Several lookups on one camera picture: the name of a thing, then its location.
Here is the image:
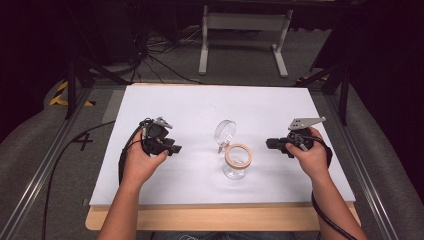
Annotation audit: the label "wooden table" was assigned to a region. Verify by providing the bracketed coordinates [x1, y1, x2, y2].
[85, 82, 362, 233]

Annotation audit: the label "person's right hand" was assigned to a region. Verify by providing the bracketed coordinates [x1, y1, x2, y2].
[285, 127, 332, 183]

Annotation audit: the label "yellow black floor tape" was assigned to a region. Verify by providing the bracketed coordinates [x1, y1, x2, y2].
[49, 80, 97, 108]

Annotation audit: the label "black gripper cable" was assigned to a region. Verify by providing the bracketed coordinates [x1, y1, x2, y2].
[41, 120, 145, 240]
[301, 133, 358, 240]

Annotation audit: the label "grey floor tape strip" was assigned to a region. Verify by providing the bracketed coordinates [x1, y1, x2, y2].
[100, 88, 127, 124]

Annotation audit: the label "black floor cables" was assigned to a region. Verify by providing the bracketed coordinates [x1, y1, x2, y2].
[128, 24, 206, 86]

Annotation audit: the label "clear glass jar hinged lid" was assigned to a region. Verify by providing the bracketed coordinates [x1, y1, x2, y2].
[213, 119, 254, 181]

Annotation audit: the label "black tripod stand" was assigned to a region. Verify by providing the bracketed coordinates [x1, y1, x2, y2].
[294, 61, 352, 127]
[63, 0, 132, 121]

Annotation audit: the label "white metal stand frame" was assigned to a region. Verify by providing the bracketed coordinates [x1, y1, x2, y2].
[198, 4, 295, 80]

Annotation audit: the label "aluminium floor rail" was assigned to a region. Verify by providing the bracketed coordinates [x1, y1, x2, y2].
[0, 84, 96, 240]
[322, 89, 401, 240]

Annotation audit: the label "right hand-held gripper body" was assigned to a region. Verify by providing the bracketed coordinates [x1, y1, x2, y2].
[286, 116, 328, 152]

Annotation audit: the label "white table mat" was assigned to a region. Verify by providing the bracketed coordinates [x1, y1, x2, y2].
[89, 84, 357, 208]

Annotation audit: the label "person's left hand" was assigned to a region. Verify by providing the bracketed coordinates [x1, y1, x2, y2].
[121, 137, 170, 191]

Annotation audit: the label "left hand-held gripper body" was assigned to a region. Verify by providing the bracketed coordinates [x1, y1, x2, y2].
[139, 116, 174, 157]

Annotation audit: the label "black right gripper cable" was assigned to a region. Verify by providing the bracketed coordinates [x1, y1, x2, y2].
[301, 133, 358, 240]

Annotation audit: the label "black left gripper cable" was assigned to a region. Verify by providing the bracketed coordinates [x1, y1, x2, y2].
[41, 120, 145, 240]

